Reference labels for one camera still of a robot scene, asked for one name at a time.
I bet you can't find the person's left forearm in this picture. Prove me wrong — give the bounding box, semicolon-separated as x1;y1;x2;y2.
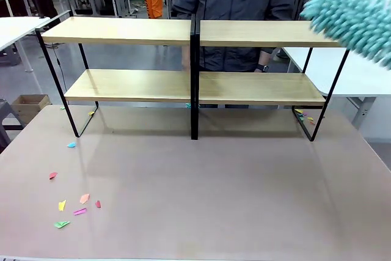
258;48;273;66

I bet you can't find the person's right hand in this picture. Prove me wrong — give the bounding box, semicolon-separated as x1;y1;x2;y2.
181;45;192;73

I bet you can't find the wooden shelf unit black frame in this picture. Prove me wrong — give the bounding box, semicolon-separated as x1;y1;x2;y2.
35;10;197;140
191;13;351;142

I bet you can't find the cardboard box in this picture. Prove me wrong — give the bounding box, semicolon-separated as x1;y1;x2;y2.
11;94;51;124

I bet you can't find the teal fluffy duster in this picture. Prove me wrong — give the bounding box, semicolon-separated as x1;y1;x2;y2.
299;0;391;70

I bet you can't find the thin black cable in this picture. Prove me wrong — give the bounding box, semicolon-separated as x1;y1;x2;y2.
56;49;67;92

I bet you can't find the dark metal stool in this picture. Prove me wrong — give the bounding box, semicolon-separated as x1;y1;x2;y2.
0;98;24;153

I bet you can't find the white table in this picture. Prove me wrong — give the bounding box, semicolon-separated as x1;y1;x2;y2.
0;16;59;74
280;46;391;130

